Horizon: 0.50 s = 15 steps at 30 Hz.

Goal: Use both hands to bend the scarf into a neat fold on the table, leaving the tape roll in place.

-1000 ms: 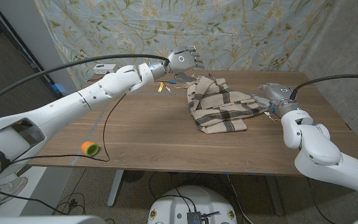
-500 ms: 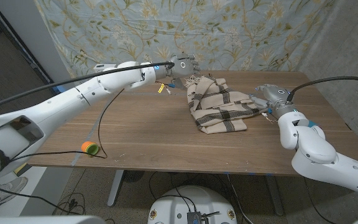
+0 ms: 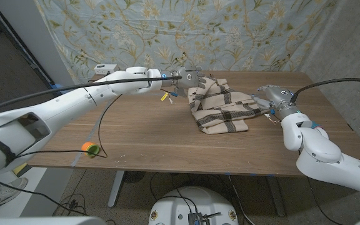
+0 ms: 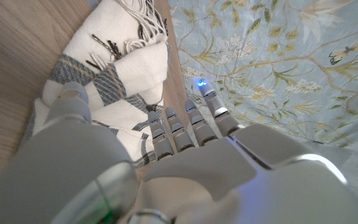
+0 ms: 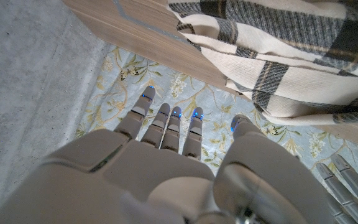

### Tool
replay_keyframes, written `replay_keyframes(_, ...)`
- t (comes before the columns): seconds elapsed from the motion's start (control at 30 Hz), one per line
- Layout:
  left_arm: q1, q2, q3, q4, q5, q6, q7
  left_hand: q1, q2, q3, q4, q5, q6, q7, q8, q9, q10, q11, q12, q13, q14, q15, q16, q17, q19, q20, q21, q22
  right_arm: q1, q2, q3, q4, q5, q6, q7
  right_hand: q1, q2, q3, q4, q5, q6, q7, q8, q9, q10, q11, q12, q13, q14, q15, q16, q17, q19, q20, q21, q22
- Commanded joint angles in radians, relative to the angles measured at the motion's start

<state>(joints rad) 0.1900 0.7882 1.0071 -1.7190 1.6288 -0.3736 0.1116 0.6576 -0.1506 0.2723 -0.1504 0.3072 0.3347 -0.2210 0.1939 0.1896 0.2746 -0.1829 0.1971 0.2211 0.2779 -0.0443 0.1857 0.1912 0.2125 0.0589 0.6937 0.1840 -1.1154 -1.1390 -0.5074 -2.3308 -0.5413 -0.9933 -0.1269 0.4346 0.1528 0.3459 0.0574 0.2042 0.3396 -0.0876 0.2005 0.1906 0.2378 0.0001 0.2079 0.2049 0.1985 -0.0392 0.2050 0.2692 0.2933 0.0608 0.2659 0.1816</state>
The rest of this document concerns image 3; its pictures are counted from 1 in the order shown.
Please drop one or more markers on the orange and green cup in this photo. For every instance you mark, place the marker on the orange and green cup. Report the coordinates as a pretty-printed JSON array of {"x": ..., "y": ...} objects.
[{"x": 91, "y": 149}]

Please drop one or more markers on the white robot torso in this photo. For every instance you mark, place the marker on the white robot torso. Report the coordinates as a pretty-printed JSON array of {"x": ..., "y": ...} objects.
[{"x": 192, "y": 203}]

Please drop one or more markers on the white power strip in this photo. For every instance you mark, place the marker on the white power strip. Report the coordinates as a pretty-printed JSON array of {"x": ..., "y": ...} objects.
[{"x": 105, "y": 68}]

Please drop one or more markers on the dark round floor object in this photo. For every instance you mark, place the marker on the dark round floor object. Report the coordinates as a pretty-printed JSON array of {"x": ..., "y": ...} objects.
[{"x": 134, "y": 177}]

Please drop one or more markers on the white table leg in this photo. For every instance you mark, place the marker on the white table leg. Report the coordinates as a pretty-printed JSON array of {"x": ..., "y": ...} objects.
[{"x": 116, "y": 187}]

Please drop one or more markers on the beige plaid scarf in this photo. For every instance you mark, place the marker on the beige plaid scarf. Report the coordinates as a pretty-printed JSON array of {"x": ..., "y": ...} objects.
[{"x": 220, "y": 109}]

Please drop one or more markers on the floral printed backdrop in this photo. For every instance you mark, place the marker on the floral printed backdrop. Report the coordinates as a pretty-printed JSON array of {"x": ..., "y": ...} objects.
[{"x": 198, "y": 31}]

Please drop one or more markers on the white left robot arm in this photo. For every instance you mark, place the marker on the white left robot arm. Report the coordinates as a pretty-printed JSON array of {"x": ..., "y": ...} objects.
[{"x": 58, "y": 112}]

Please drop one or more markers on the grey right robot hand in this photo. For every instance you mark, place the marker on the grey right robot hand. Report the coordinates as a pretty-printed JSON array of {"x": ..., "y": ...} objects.
[{"x": 280, "y": 100}]

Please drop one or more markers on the blue tape patch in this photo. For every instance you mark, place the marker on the blue tape patch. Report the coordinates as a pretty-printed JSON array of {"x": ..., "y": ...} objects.
[{"x": 55, "y": 85}]

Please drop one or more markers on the grey table leg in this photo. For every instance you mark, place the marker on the grey table leg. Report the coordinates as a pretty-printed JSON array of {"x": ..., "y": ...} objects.
[{"x": 277, "y": 197}]

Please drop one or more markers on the grey white sneaker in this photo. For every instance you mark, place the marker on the grey white sneaker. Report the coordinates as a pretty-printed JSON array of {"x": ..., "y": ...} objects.
[{"x": 2, "y": 193}]

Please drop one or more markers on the black yellow slipper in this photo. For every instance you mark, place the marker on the black yellow slipper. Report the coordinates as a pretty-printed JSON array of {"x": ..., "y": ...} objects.
[{"x": 19, "y": 168}]

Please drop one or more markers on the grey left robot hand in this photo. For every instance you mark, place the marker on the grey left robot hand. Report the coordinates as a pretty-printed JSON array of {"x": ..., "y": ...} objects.
[{"x": 187, "y": 78}]

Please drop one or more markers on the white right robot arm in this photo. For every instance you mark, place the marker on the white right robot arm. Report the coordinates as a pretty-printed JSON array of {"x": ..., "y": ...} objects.
[{"x": 320, "y": 153}]

